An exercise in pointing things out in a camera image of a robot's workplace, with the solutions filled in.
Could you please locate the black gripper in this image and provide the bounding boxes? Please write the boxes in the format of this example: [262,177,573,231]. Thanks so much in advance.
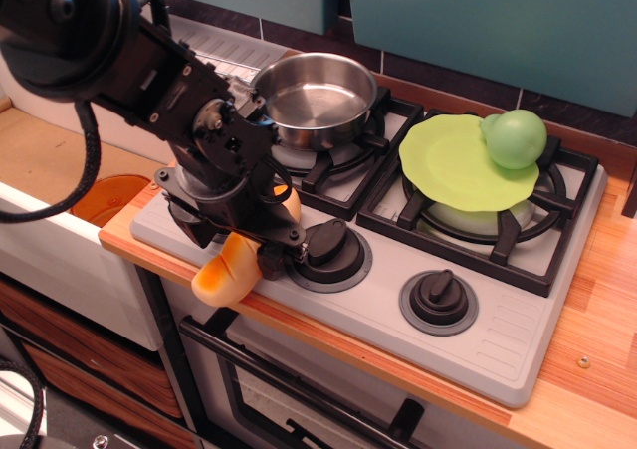
[155,164,307,281]

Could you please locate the toy bread loaf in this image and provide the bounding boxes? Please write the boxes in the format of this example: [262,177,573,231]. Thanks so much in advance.
[191,183,303,305]

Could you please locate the green toy pear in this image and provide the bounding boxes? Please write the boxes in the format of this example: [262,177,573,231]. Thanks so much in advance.
[480,110,547,170]

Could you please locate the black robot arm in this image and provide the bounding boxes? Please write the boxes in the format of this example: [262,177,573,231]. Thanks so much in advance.
[1,0,306,280]

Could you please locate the black middle stove knob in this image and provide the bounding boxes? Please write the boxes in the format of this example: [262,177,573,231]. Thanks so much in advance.
[287,218,373,294]

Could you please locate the black stove knob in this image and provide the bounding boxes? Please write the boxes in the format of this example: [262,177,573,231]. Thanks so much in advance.
[399,269,479,337]
[287,218,373,294]

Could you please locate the stainless steel pot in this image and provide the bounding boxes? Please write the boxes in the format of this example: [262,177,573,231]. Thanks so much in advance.
[251,52,378,152]

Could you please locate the black right stove knob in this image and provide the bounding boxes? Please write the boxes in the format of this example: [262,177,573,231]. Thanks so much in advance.
[399,269,479,337]

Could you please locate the light green plate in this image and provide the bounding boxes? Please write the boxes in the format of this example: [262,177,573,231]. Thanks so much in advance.
[399,114,539,212]

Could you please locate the grey toy stove top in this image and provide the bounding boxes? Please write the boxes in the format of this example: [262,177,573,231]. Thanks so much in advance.
[129,84,609,410]

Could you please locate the black left burner grate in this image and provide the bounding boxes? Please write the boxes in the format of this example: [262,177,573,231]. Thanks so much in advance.
[273,87,425,221]

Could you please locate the black burner grate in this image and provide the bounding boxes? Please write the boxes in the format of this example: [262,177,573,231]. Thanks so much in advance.
[357,111,606,297]
[273,87,425,221]

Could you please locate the orange plastic cup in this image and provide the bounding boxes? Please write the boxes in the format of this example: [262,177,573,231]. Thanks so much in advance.
[70,174,150,228]

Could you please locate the wooden drawer fronts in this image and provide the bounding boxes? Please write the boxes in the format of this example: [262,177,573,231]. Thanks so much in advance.
[1,275,197,448]

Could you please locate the white toy sink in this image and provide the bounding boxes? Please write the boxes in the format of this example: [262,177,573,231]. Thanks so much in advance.
[1,18,286,351]

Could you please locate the black right burner grate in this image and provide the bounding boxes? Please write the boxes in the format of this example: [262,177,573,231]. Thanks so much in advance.
[357,111,606,297]

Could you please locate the oven door with handle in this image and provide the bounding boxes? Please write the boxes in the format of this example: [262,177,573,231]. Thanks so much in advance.
[178,305,529,449]

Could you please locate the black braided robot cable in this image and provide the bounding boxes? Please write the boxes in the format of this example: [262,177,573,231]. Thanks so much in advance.
[0,99,103,224]

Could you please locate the black braided cable lower left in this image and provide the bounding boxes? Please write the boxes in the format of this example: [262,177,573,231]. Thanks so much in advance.
[0,358,49,449]

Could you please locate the teal wall cabinet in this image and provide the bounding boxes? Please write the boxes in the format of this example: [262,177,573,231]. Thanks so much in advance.
[148,0,637,119]

